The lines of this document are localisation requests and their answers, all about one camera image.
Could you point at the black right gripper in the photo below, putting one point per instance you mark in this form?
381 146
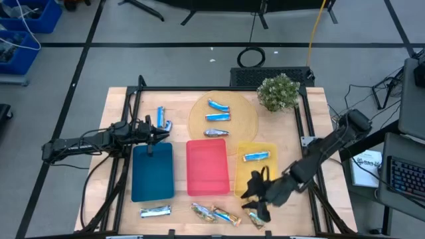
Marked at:
282 192

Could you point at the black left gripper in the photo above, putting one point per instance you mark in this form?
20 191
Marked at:
142 131

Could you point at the blue orange granola bar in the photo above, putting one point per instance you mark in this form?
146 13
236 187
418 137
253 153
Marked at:
227 216

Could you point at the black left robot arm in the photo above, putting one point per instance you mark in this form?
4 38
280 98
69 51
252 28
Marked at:
76 144

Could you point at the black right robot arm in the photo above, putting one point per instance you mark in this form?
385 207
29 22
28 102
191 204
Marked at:
332 139

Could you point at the green orange granola bar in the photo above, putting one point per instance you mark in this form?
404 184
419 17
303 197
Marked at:
203 212
255 219

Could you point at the dark silver granola bar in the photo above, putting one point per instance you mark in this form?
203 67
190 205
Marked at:
216 133

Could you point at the yellow translucent plastic bin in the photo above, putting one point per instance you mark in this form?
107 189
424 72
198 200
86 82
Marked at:
255 172

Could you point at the dark blue plastic bin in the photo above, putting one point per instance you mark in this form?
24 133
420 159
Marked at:
152 176

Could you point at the red translucent plastic bin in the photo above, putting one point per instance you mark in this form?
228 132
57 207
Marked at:
207 167

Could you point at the round yellow woven placemat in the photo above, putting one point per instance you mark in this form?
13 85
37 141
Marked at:
240 119

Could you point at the small green potted plant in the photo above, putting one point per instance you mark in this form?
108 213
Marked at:
278 93

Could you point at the white booklet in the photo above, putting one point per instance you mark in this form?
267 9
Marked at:
365 169

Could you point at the black perforated metal box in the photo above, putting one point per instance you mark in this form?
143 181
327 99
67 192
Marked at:
252 76

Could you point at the black backdrop stand leg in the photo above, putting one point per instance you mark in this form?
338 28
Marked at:
192 17
263 18
142 8

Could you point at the grey side desk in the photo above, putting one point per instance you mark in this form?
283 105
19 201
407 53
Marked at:
386 199

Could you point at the black backlit keyboard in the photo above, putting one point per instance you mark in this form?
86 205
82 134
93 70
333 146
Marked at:
406 176

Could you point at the black backdrop panel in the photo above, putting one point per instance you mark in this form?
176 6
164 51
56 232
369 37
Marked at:
232 4

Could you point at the blue storage crate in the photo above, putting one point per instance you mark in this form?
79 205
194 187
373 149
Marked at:
43 20
25 59

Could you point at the grey laptop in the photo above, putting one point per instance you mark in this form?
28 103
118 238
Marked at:
411 106

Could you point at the silver frame bracket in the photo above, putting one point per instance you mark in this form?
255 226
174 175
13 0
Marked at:
307 141

